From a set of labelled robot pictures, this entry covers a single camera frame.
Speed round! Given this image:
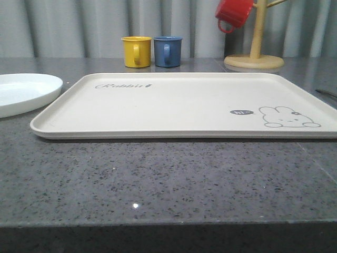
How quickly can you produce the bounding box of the white round plate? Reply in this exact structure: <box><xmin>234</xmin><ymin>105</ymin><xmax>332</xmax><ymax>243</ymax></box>
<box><xmin>1</xmin><ymin>73</ymin><xmax>63</xmax><ymax>118</ymax></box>

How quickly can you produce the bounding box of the silver metal fork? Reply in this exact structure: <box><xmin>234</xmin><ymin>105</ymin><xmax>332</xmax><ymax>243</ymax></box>
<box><xmin>315</xmin><ymin>89</ymin><xmax>337</xmax><ymax>98</ymax></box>

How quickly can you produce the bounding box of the beige rabbit serving tray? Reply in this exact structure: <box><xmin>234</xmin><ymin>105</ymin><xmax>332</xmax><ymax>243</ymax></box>
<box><xmin>30</xmin><ymin>73</ymin><xmax>336</xmax><ymax>139</ymax></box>

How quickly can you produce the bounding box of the blue mug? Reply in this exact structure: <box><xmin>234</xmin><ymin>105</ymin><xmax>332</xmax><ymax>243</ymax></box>
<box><xmin>153</xmin><ymin>36</ymin><xmax>182</xmax><ymax>67</ymax></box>

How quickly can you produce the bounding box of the yellow mug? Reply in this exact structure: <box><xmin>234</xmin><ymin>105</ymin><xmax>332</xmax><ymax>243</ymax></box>
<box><xmin>121</xmin><ymin>36</ymin><xmax>152</xmax><ymax>68</ymax></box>

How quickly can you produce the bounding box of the wooden mug tree stand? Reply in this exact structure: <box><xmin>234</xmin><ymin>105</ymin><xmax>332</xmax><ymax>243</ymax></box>
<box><xmin>224</xmin><ymin>0</ymin><xmax>286</xmax><ymax>69</ymax></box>

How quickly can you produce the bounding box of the red mug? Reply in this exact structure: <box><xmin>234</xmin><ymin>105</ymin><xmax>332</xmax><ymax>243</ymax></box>
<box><xmin>215</xmin><ymin>0</ymin><xmax>254</xmax><ymax>33</ymax></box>

